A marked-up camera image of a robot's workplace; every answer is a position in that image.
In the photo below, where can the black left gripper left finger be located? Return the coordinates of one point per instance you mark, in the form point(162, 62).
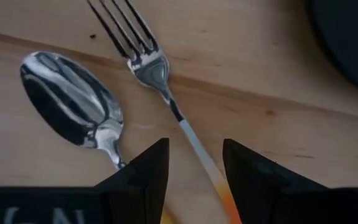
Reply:
point(147, 183)

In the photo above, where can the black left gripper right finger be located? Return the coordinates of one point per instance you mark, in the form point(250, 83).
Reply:
point(259, 189)

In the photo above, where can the large dark round plate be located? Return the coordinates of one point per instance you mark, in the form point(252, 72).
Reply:
point(350, 37)

